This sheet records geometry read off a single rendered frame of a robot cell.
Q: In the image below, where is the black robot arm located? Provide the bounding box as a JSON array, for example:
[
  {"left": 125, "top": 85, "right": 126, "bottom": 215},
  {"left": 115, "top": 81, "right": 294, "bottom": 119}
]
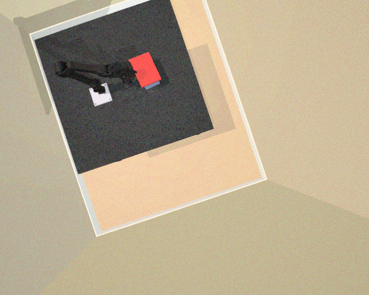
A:
[{"left": 54, "top": 61, "right": 132, "bottom": 94}]

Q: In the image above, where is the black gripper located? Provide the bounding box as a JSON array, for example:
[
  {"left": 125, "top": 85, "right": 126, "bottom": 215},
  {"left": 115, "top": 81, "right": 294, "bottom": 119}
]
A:
[{"left": 119, "top": 62, "right": 137, "bottom": 79}]

